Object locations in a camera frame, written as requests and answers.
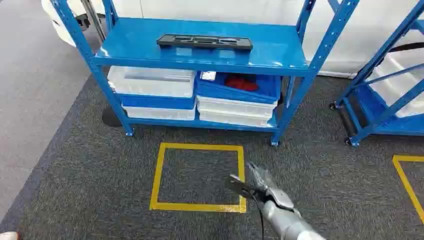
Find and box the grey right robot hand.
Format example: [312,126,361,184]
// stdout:
[246,161,295,210]

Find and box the long black plastic panel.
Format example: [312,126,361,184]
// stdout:
[156,33,254,51]

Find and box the yellow floor tape square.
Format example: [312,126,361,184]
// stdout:
[149,142,248,214]
[392,154,424,224]

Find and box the white plastic bin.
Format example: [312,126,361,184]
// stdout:
[106,66,197,99]
[196,96,278,120]
[198,110,274,128]
[121,105,197,121]

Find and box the blue plastic bin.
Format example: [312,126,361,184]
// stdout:
[196,71,282,105]

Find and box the red item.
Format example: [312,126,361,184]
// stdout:
[224,75,260,92]

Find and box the blue wheeled cart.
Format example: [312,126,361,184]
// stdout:
[329,0,424,148]

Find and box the black round base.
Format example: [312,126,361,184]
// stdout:
[101,105,124,128]

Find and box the blue metal shelf rack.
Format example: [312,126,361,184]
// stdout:
[49,0,360,147]

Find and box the grey metal pole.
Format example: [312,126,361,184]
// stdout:
[80,0,107,42]

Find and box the white rounded machine body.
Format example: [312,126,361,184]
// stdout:
[41,0,107,47]

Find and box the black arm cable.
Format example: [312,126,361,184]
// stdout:
[250,193,266,240]

